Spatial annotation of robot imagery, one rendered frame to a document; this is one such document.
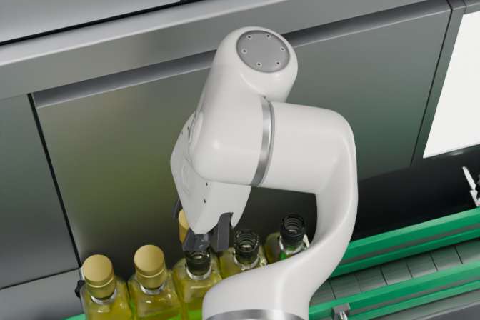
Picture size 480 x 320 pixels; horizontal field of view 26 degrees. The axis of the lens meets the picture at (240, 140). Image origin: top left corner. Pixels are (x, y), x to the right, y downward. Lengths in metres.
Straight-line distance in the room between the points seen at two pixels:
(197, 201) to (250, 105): 0.19
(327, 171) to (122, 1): 0.30
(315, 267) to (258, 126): 0.13
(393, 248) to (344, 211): 0.62
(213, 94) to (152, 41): 0.20
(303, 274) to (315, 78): 0.42
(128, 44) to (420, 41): 0.35
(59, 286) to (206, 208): 0.50
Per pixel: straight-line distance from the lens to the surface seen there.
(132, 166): 1.24
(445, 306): 1.49
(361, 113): 1.30
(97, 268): 1.18
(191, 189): 1.05
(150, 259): 1.18
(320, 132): 0.88
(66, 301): 1.48
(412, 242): 1.47
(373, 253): 1.46
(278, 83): 0.91
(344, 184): 0.87
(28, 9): 1.03
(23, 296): 1.50
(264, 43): 0.92
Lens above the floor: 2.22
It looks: 57 degrees down
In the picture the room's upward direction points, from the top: straight up
